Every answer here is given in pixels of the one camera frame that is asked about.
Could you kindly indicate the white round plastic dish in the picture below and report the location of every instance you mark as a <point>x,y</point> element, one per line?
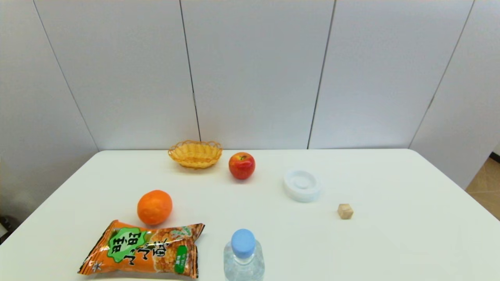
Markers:
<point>302,185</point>

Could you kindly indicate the small wooden cube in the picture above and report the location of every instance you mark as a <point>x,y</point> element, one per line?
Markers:
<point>345,211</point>

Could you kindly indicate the black object on floor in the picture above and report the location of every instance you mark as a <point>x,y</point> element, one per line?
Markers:
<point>5,228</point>

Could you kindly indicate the clear bottle with blue cap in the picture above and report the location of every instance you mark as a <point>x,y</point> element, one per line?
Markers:
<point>244,257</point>

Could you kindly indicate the yellow wicker basket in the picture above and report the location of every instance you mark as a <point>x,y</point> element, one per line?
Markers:
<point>195,154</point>

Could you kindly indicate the orange fruit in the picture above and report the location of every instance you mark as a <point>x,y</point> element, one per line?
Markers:
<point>154,207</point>

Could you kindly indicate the red apple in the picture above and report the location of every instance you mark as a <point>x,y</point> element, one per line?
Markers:
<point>241,166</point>

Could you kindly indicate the orange snack bag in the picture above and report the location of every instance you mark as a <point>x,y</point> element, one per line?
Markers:
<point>144,249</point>

